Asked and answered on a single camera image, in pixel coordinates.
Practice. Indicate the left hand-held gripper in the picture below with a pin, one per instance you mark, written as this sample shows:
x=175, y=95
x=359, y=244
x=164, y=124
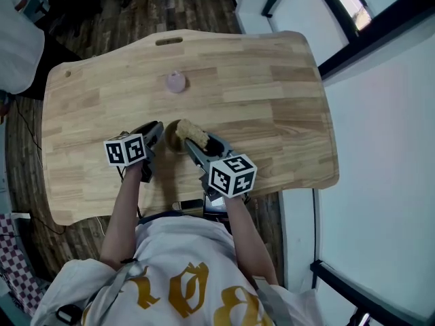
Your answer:
x=124, y=149

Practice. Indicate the black phone with lit screen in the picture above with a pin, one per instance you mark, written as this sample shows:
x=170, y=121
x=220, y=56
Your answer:
x=207, y=211

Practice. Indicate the black window frame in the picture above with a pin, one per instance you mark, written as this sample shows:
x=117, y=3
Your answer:
x=340, y=59

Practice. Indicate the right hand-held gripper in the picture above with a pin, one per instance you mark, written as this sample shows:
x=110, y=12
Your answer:
x=231, y=175

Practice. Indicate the brown wooden bowl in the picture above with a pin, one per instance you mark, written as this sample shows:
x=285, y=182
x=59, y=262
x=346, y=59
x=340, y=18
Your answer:
x=171, y=141

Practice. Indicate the person's right forearm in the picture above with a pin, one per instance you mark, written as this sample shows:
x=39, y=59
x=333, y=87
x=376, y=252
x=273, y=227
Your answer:
x=248, y=243

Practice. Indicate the person's left forearm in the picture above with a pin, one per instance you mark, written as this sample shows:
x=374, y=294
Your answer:
x=120, y=222

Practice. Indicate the white power strip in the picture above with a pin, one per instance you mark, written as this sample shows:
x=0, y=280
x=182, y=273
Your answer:
x=19, y=215

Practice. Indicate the person's white printed shirt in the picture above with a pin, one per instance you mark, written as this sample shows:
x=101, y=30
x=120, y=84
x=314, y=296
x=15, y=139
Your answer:
x=180, y=256

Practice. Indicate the black clip-on device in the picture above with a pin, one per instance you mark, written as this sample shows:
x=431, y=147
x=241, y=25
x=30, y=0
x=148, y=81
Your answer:
x=68, y=314

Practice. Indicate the beige sponge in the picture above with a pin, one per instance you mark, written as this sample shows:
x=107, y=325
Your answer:
x=192, y=132

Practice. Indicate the person's white shoe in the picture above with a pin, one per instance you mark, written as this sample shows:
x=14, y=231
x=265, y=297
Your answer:
x=177, y=205

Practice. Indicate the red white checkered cloth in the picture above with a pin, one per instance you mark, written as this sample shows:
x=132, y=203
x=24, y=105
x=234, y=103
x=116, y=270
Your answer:
x=17, y=267

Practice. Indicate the person's blue jeans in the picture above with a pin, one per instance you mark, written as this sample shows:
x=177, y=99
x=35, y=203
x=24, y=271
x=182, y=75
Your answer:
x=153, y=218

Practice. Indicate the black partition frame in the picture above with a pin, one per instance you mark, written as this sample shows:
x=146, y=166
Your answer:
x=340, y=280

